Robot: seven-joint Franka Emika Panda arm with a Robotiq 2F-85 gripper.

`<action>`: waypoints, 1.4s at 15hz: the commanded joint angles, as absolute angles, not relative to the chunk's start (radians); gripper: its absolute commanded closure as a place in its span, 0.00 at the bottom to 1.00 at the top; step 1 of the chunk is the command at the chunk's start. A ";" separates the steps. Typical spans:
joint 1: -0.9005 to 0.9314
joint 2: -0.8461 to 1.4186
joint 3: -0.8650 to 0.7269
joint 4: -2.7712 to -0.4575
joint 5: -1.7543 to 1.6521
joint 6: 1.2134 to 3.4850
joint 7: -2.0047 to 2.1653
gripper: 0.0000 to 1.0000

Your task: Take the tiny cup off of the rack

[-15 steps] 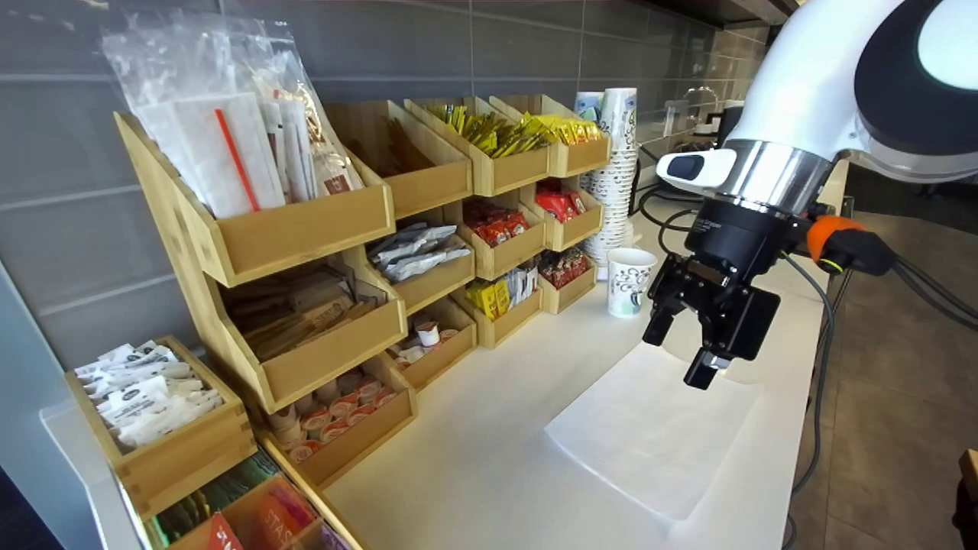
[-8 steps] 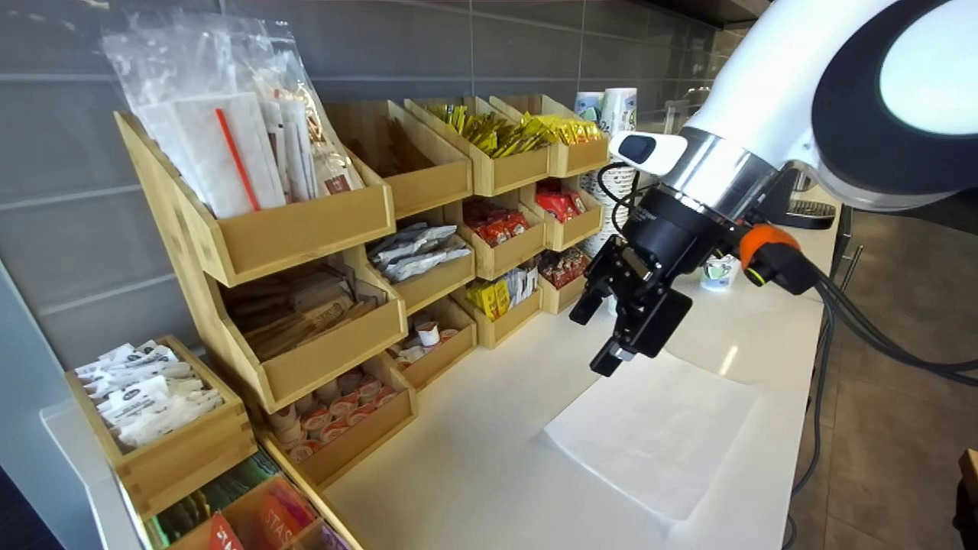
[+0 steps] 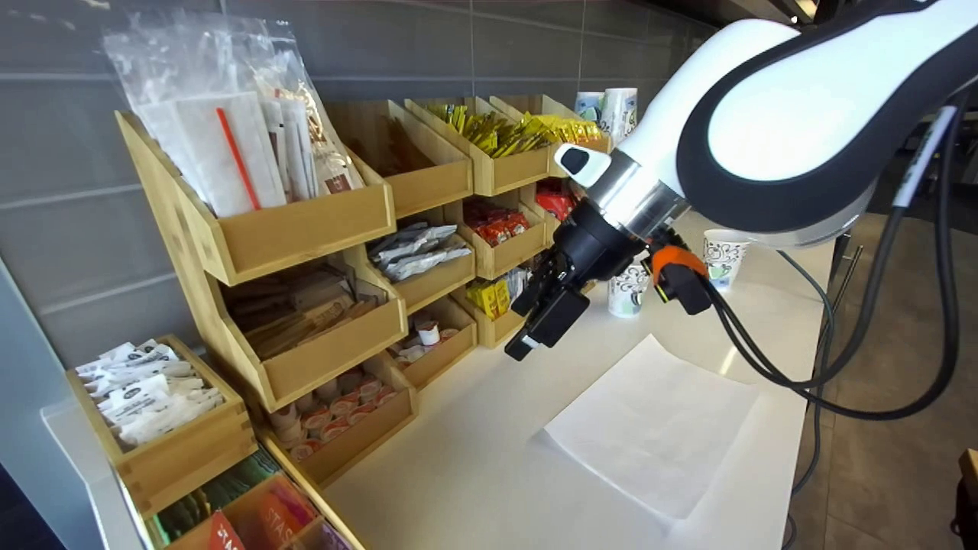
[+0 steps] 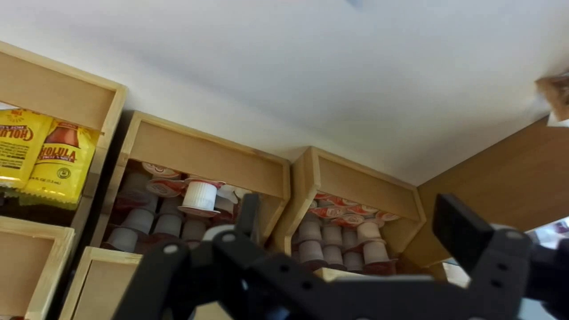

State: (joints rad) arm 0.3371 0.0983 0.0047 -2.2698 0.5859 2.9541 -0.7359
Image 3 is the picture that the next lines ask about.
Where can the bright yellow packets pile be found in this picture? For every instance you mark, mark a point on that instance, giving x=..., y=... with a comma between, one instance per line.
x=565, y=129

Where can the wooden tea tray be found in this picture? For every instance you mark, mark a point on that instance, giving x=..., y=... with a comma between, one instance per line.
x=306, y=508

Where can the wooden condiment rack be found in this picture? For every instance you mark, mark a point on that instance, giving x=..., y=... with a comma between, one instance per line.
x=306, y=229

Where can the small wooden box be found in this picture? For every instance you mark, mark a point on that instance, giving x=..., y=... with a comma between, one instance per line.
x=187, y=461

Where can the brown packets pile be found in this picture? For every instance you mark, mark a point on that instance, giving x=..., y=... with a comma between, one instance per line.
x=306, y=309

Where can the dull yellow packets pile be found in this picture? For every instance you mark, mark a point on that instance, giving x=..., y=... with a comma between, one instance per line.
x=490, y=129

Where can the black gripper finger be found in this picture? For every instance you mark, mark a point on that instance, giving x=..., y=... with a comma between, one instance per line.
x=542, y=288
x=561, y=323

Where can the white paper towel sheet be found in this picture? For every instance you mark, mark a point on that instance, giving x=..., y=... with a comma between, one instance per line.
x=652, y=429

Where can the yellow tea box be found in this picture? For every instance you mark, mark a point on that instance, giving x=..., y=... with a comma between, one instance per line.
x=487, y=300

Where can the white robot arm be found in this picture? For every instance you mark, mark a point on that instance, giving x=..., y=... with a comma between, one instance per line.
x=797, y=112

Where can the small red packets pile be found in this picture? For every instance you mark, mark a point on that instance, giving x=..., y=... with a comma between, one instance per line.
x=497, y=221

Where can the patterned paper cup stack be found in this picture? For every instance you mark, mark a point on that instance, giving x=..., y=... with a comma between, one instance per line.
x=619, y=112
x=587, y=104

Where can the green tea packets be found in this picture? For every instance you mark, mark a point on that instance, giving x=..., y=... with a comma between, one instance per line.
x=217, y=493

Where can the large red packets pile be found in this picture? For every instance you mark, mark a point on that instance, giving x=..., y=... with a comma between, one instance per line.
x=556, y=200

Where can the black wrist camera orange mount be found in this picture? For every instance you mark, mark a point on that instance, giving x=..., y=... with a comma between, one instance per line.
x=690, y=292

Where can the clear bag of straws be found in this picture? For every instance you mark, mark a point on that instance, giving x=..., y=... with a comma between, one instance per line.
x=232, y=133

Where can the pink creamer pods pile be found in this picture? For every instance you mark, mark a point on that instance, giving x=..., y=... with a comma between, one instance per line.
x=338, y=412

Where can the silver packets pile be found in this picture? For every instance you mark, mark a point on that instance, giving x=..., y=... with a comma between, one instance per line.
x=418, y=248

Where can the red tea packets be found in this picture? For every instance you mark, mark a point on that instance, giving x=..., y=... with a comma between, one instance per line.
x=261, y=521

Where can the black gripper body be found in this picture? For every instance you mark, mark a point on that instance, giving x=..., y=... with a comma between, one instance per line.
x=600, y=244

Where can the white sugar packets pile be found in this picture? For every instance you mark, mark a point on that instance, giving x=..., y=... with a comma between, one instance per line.
x=147, y=391

